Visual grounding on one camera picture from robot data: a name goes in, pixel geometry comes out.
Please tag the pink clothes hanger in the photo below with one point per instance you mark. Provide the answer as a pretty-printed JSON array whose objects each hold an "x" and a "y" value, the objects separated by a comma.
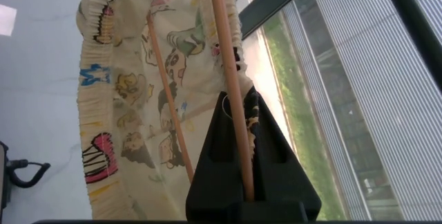
[{"x": 228, "y": 61}]

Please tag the cream printed garment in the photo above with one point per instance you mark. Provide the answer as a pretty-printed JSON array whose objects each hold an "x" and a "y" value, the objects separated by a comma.
[{"x": 114, "y": 89}]

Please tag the window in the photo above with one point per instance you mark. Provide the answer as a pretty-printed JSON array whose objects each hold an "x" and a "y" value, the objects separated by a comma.
[{"x": 362, "y": 79}]

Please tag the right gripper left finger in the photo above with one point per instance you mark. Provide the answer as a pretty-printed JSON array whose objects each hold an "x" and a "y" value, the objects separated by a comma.
[{"x": 217, "y": 175}]

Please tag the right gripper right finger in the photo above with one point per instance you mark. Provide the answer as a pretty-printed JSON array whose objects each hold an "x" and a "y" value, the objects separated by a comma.
[{"x": 283, "y": 182}]

